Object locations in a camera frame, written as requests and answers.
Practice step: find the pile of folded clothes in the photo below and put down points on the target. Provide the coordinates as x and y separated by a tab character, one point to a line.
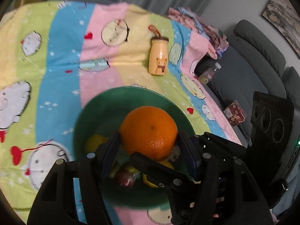
218	43

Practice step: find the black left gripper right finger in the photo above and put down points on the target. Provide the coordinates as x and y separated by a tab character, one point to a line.
197	162

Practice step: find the red patterned box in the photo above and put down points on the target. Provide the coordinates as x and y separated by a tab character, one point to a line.
234	114

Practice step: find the framed landscape painting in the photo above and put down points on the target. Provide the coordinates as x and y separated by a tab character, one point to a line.
284	18

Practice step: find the yellow orange in bowl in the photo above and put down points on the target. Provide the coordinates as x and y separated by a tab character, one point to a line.
158	173

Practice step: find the green lime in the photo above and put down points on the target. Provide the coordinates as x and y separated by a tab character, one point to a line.
125	167

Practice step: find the wrapped red fruit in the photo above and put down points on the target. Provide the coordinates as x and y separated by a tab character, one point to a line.
125	179

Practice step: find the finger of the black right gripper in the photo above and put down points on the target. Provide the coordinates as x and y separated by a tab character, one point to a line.
178	181

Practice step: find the yellow bear bottle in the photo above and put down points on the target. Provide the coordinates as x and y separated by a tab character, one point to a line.
158	57

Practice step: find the green plastic bowl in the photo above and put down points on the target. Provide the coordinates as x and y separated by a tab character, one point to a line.
103	115

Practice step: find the orange fruit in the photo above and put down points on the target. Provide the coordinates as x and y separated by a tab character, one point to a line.
150	131

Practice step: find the grey sofa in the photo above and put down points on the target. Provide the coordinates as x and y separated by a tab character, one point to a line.
251	63

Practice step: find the colourful cartoon blanket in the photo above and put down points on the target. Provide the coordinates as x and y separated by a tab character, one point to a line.
57	55

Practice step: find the clear plastic bottle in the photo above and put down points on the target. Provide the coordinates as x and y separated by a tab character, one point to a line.
209	73

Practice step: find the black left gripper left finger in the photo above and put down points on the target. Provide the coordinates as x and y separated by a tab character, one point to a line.
106	154

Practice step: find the yellow lemon in bowl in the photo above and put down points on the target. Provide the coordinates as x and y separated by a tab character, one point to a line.
93	143

